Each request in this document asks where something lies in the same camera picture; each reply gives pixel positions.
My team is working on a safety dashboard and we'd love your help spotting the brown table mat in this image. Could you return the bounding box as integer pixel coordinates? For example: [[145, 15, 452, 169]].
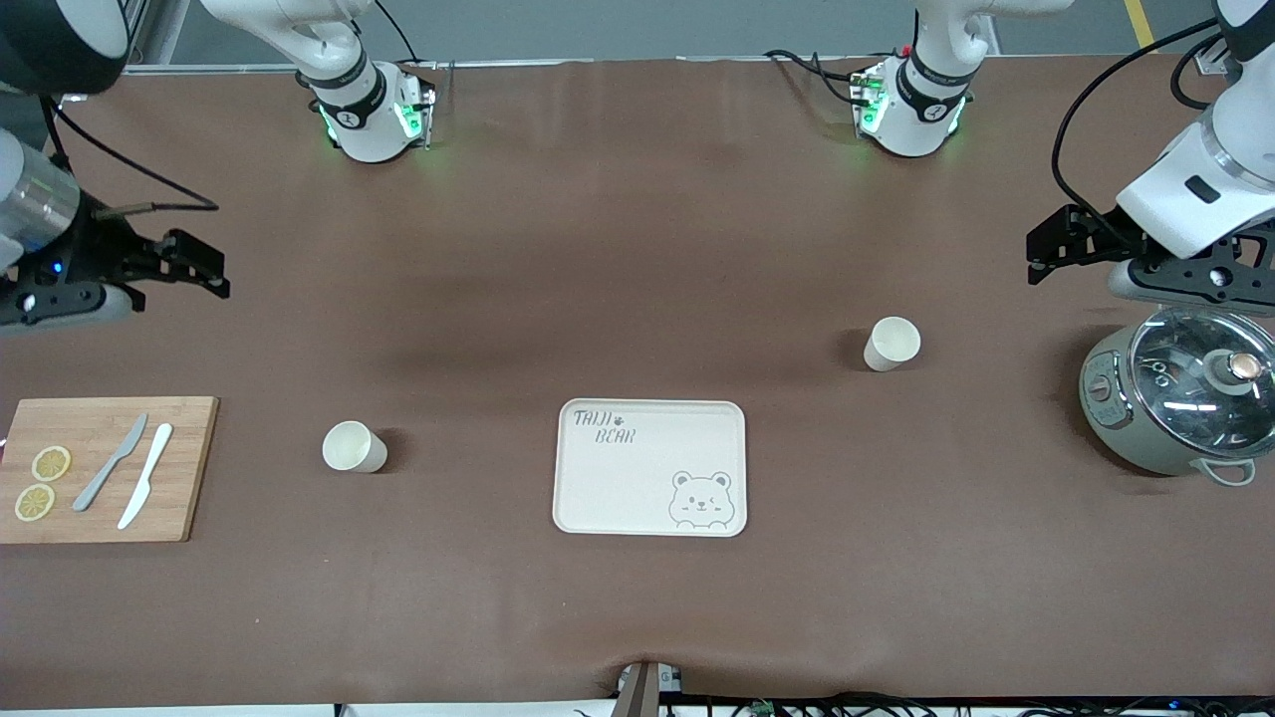
[[0, 55, 1275, 710]]

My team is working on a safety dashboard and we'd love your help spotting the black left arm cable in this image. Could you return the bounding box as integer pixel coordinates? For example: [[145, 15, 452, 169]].
[[1053, 18, 1226, 245]]

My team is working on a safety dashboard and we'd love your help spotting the grey plastic knife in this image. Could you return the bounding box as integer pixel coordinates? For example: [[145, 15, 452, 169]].
[[72, 413, 149, 513]]

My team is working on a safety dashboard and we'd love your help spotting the black base cable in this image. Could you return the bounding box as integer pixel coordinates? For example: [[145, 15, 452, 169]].
[[374, 0, 419, 66], [764, 48, 878, 106]]

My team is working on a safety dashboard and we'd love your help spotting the cream bear print tray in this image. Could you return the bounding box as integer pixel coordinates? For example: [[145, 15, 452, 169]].
[[552, 398, 748, 539]]

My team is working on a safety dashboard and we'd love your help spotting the white plastic knife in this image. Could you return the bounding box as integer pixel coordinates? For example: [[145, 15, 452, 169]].
[[117, 423, 174, 531]]

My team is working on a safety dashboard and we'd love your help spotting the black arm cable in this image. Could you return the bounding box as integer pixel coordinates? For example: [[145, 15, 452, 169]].
[[1053, 18, 1226, 245], [38, 95, 220, 215]]

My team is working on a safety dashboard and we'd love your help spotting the metal table edge clamp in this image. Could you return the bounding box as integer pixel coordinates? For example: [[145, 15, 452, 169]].
[[616, 659, 684, 717]]

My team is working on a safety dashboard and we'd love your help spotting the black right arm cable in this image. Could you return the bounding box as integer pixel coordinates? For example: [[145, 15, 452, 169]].
[[38, 95, 220, 215]]

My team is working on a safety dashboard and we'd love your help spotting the white IKEA cup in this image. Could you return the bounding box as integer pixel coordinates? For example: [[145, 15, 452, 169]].
[[863, 316, 922, 373], [322, 420, 388, 474]]

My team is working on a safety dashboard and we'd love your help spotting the black left base cable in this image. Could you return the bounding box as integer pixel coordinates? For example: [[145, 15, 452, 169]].
[[764, 48, 878, 106]]

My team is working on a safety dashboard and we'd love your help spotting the glass pot lid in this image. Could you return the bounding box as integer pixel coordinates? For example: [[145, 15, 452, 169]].
[[1129, 307, 1275, 461]]

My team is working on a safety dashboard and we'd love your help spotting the wooden cutting board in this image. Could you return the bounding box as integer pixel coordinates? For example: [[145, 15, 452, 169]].
[[0, 396, 220, 545]]

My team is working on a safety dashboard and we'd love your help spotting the black right base cable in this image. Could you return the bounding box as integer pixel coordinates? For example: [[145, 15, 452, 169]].
[[374, 0, 419, 66]]

